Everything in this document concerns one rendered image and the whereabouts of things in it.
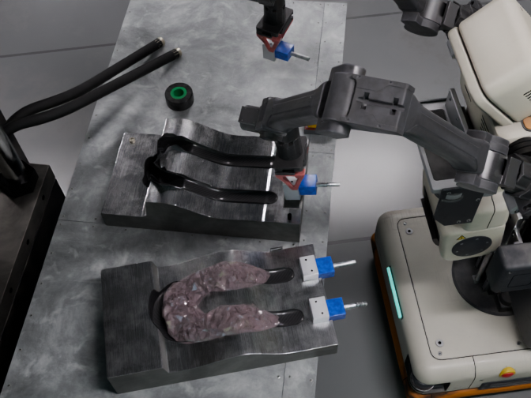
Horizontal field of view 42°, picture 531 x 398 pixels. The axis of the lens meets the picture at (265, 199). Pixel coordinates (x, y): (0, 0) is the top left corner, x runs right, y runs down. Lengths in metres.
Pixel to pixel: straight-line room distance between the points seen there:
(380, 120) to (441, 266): 1.35
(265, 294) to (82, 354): 0.44
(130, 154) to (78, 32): 1.72
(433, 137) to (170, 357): 0.77
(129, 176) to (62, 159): 1.23
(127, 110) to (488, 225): 1.04
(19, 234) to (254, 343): 0.71
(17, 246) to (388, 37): 2.08
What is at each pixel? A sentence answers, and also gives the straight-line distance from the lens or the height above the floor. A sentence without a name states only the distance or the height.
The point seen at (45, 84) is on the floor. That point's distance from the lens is 3.34.
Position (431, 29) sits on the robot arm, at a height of 1.23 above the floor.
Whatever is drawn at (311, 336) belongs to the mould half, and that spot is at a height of 0.85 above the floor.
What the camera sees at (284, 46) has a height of 0.94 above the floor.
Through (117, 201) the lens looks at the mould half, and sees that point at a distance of 1.79.
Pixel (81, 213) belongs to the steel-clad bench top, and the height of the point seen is 0.80.
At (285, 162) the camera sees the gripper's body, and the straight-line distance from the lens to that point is 1.55.
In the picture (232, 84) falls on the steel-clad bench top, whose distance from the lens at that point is 2.06.
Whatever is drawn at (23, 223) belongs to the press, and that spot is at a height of 0.78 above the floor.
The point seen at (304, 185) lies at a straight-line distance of 1.63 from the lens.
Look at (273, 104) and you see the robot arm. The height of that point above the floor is 1.28.
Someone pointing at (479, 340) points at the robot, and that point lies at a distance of 2.27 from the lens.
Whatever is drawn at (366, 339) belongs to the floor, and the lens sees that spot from 2.51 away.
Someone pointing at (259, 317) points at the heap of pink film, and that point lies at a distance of 1.56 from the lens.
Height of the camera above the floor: 2.32
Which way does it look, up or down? 57 degrees down
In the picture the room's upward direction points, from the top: 4 degrees counter-clockwise
